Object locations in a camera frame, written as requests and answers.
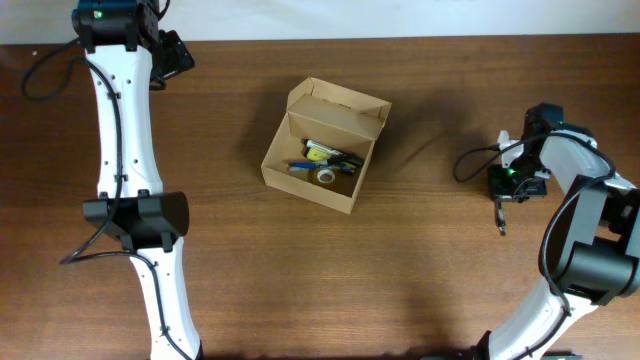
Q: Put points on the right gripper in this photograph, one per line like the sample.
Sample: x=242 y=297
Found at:
x=507 y=195

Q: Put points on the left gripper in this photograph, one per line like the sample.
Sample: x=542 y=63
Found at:
x=176 y=57

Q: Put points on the black ballpoint pen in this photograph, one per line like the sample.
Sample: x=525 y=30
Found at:
x=500 y=218

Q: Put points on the black whiteboard marker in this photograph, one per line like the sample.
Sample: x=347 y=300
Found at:
x=354 y=159

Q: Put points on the blue whiteboard marker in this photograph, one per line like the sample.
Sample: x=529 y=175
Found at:
x=299 y=169

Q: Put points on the black sharpie marker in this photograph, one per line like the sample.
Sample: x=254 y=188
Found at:
x=338 y=160

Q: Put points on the cardboard box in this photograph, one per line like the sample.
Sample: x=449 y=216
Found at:
x=334 y=116

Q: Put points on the yellow highlighter marker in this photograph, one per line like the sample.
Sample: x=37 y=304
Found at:
x=314 y=154

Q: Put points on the yellow tape roll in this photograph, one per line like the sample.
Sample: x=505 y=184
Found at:
x=324 y=176

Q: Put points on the blue ballpoint pen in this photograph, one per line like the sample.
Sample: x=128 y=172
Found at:
x=345 y=169

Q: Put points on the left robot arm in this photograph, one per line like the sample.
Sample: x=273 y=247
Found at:
x=129 y=56

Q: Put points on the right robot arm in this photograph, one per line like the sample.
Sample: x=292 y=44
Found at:
x=589 y=254

